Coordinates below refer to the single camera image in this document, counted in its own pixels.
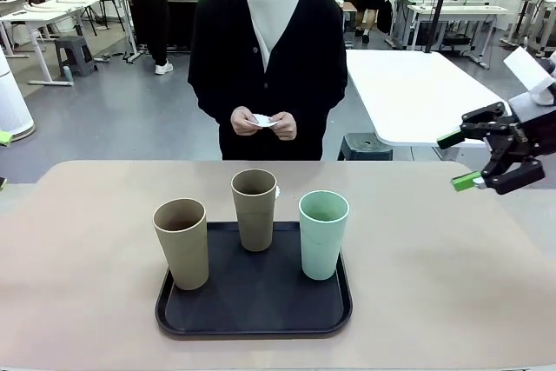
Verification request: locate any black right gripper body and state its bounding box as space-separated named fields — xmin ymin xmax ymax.
xmin=490 ymin=105 xmax=556 ymax=160

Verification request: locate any mint green tall cup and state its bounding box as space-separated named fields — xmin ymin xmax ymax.
xmin=297 ymin=190 xmax=351 ymax=281

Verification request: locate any person's right forearm black sleeve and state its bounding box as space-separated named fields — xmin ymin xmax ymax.
xmin=188 ymin=82 xmax=238 ymax=127

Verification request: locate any person's left forearm black sleeve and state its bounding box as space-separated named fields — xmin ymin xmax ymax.
xmin=290 ymin=79 xmax=349 ymax=129

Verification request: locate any person's left hand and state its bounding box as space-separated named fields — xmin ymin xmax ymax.
xmin=268 ymin=111 xmax=299 ymax=141

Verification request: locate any person's right hand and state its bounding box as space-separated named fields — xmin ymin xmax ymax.
xmin=230 ymin=105 xmax=261 ymax=136

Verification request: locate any large white table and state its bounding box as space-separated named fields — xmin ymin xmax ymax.
xmin=345 ymin=48 xmax=518 ymax=149

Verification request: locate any grey step stool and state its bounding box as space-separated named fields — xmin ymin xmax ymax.
xmin=54 ymin=35 xmax=99 ymax=77

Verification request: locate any long white workbench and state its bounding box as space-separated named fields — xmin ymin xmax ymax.
xmin=406 ymin=3 xmax=510 ymax=70

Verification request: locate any dark grey plastic stool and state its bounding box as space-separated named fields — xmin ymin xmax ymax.
xmin=337 ymin=132 xmax=394 ymax=162

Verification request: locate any white desk with metal legs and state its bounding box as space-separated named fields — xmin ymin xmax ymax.
xmin=25 ymin=0 xmax=103 ymax=37
xmin=0 ymin=8 xmax=84 ymax=87

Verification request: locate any black vertical pole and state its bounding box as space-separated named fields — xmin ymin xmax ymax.
xmin=424 ymin=0 xmax=457 ymax=54

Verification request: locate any black backpack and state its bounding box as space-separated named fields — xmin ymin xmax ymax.
xmin=376 ymin=0 xmax=394 ymax=36

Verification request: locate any light tan tall cup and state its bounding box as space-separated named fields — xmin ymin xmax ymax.
xmin=151 ymin=198 xmax=210 ymax=292

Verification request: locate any black draped cabinet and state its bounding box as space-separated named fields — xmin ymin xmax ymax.
xmin=166 ymin=0 xmax=203 ymax=53

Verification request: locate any person in black cardigan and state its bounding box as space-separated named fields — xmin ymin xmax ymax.
xmin=187 ymin=0 xmax=349 ymax=162

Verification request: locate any black plastic tray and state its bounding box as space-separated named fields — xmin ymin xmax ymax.
xmin=155 ymin=221 xmax=354 ymax=340

